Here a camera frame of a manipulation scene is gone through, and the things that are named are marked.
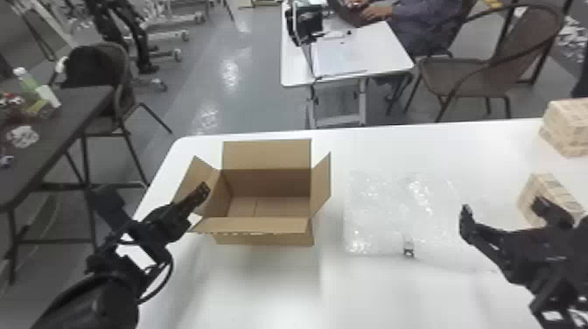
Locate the white cup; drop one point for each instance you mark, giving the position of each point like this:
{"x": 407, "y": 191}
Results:
{"x": 48, "y": 95}

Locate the beige wooden block stack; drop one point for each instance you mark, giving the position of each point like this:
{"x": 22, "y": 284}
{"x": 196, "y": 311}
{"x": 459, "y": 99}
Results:
{"x": 567, "y": 126}

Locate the clear bubble wrap sheet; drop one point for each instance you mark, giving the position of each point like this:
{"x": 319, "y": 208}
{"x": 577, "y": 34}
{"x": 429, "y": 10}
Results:
{"x": 390, "y": 211}

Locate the cardboard box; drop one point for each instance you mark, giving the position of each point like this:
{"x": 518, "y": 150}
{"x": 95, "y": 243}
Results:
{"x": 266, "y": 184}

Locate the dark side table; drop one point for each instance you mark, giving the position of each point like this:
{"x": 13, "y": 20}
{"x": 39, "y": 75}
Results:
{"x": 50, "y": 138}

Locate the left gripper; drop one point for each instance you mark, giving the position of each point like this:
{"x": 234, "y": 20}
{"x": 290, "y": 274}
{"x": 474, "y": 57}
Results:
{"x": 160, "y": 225}

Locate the white side table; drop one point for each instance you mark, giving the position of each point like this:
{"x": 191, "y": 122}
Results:
{"x": 381, "y": 55}

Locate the black chair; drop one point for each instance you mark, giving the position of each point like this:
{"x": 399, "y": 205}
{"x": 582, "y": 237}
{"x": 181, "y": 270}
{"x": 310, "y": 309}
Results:
{"x": 94, "y": 66}

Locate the black device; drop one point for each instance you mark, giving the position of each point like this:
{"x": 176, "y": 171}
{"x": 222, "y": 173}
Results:
{"x": 305, "y": 20}

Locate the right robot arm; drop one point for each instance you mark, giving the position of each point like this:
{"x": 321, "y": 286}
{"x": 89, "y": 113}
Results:
{"x": 558, "y": 308}

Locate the small grey metal part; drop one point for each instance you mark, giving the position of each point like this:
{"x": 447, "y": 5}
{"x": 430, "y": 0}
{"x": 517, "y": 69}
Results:
{"x": 408, "y": 249}

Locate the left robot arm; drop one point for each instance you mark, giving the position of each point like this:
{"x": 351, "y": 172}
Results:
{"x": 92, "y": 303}

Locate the person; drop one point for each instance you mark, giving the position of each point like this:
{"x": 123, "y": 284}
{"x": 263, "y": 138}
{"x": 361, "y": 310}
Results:
{"x": 422, "y": 23}

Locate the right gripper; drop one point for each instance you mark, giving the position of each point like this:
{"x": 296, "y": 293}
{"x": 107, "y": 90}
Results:
{"x": 546, "y": 252}

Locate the brown chair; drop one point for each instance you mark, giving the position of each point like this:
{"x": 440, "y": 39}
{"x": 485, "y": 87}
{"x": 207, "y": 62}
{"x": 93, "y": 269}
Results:
{"x": 487, "y": 73}

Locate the clear bottle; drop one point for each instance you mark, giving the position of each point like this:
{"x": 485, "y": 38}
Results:
{"x": 26, "y": 85}

